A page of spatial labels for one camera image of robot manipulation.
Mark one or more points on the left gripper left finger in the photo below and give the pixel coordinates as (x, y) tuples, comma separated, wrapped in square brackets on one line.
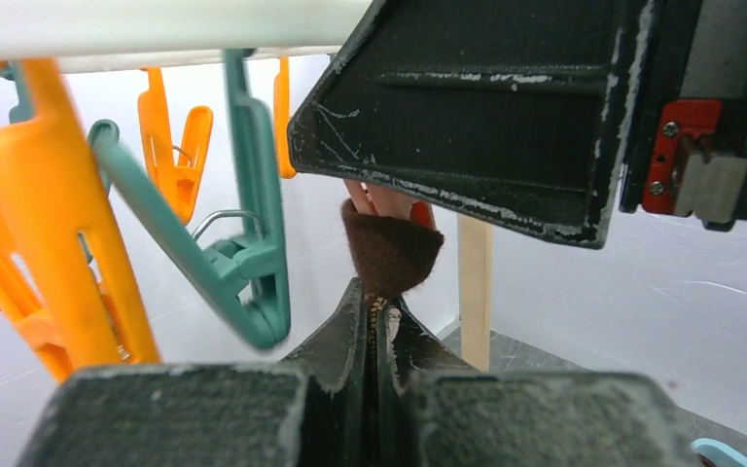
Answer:
[(304, 410)]

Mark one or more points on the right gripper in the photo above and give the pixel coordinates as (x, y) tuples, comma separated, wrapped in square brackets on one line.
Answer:
[(689, 151)]

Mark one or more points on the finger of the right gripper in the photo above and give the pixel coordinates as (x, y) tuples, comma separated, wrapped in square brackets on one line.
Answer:
[(517, 113)]

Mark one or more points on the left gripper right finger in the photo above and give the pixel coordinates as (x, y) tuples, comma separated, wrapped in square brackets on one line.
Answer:
[(433, 409)]

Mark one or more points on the brown argyle sock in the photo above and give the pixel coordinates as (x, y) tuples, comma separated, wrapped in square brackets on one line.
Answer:
[(390, 256)]

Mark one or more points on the pink clothespin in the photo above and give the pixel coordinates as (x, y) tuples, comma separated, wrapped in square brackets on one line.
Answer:
[(369, 199)]

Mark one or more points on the blue plastic basket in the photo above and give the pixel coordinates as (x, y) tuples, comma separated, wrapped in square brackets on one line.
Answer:
[(714, 453)]

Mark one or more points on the wooden drying rack frame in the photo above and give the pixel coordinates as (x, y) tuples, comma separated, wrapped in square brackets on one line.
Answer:
[(474, 282)]

